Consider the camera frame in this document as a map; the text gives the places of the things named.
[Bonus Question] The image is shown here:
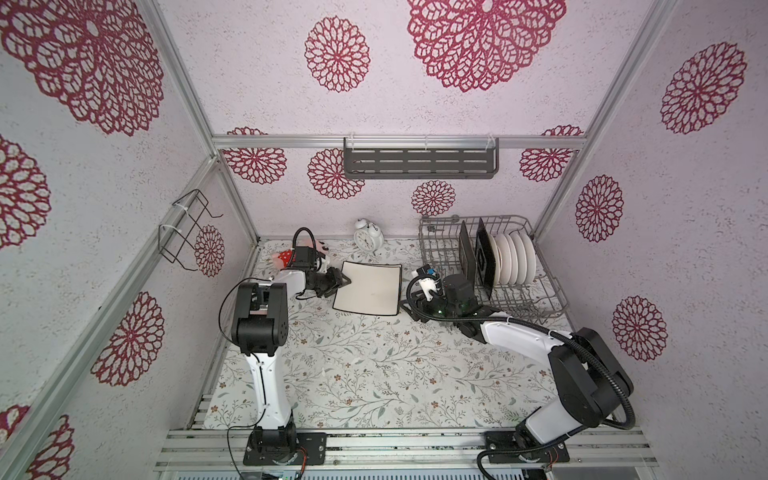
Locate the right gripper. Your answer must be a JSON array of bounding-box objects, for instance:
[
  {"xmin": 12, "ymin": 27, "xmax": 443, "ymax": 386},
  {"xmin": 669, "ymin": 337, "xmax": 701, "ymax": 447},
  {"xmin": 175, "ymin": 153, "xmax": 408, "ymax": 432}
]
[{"xmin": 398, "ymin": 288, "xmax": 461, "ymax": 325}]

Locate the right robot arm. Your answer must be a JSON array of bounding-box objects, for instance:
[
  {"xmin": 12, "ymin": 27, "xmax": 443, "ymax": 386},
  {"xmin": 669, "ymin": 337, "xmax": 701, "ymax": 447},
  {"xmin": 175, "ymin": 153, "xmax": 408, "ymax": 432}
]
[{"xmin": 401, "ymin": 265, "xmax": 636, "ymax": 454}]

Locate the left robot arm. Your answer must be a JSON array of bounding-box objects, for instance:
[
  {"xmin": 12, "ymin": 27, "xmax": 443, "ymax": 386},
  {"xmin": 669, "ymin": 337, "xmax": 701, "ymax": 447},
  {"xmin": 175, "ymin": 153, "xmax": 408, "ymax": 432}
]
[{"xmin": 228, "ymin": 267, "xmax": 352, "ymax": 433}]

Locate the pink plush toy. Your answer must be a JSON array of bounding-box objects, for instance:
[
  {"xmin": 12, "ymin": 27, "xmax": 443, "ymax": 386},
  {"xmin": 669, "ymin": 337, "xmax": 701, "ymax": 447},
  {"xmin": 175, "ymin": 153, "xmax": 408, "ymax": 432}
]
[{"xmin": 271, "ymin": 242, "xmax": 329, "ymax": 270}]

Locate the white alarm clock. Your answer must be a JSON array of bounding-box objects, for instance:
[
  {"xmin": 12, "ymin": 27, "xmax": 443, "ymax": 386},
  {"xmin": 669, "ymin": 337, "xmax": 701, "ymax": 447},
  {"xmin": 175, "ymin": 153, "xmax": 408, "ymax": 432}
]
[{"xmin": 353, "ymin": 218, "xmax": 384, "ymax": 253}]

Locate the black square plate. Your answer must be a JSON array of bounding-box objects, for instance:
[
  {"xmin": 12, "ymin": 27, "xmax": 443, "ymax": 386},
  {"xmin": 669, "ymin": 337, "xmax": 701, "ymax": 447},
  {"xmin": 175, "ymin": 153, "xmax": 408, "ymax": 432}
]
[
  {"xmin": 475, "ymin": 218, "xmax": 494, "ymax": 298},
  {"xmin": 459, "ymin": 221, "xmax": 476, "ymax": 287}
]

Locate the white round plate one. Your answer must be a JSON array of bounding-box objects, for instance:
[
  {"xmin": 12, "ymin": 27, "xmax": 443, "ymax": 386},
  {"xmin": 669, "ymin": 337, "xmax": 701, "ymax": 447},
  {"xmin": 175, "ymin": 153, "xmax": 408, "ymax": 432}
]
[{"xmin": 488, "ymin": 235, "xmax": 502, "ymax": 288}]

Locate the white round plate three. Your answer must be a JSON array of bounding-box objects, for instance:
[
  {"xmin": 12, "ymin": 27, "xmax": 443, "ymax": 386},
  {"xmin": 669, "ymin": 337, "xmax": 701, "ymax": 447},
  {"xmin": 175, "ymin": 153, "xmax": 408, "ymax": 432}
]
[{"xmin": 509, "ymin": 232, "xmax": 527, "ymax": 285}]

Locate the white round plate four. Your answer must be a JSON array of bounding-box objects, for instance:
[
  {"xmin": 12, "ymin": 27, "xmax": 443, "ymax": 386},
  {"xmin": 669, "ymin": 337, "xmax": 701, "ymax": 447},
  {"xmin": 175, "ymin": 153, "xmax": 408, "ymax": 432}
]
[{"xmin": 520, "ymin": 231, "xmax": 537, "ymax": 285}]

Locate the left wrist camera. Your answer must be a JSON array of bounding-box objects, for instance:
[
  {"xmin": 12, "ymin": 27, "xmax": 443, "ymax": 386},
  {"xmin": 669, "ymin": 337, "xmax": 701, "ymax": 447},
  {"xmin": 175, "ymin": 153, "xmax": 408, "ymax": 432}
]
[{"xmin": 287, "ymin": 246, "xmax": 328, "ymax": 273}]

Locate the grey wire dish rack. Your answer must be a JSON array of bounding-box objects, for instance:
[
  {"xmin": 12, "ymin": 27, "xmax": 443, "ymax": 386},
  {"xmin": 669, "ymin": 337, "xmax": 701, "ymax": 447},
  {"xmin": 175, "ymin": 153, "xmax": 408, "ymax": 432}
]
[{"xmin": 418, "ymin": 214, "xmax": 569, "ymax": 325}]

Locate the grey wall shelf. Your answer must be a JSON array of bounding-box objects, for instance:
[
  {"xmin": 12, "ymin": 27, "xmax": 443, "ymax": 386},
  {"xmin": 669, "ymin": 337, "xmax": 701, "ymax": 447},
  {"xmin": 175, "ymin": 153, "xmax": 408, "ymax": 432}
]
[{"xmin": 342, "ymin": 138, "xmax": 500, "ymax": 180}]

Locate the black wire wall holder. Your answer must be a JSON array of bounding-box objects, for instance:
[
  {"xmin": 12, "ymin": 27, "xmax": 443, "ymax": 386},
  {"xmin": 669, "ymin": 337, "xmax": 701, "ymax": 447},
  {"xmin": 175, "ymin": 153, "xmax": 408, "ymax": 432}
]
[{"xmin": 156, "ymin": 189, "xmax": 223, "ymax": 272}]

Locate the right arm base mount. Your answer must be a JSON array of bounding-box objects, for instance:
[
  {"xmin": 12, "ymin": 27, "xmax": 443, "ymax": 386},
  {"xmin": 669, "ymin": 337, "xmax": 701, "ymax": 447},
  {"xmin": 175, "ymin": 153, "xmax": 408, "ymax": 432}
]
[{"xmin": 483, "ymin": 430, "xmax": 570, "ymax": 465}]

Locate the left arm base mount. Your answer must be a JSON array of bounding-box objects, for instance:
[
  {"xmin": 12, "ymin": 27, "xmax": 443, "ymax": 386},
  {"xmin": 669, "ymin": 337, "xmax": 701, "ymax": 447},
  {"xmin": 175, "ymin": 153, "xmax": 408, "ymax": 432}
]
[{"xmin": 243, "ymin": 421, "xmax": 328, "ymax": 467}]

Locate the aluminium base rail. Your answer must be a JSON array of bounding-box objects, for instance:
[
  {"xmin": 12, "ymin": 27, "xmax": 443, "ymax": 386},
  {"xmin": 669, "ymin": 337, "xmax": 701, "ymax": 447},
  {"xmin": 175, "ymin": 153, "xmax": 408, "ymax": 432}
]
[{"xmin": 151, "ymin": 427, "xmax": 659, "ymax": 472}]

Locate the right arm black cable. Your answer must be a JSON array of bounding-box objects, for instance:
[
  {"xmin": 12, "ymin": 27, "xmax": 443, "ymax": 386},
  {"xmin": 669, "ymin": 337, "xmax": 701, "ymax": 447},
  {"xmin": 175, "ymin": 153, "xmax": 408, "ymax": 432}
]
[{"xmin": 405, "ymin": 275, "xmax": 637, "ymax": 432}]

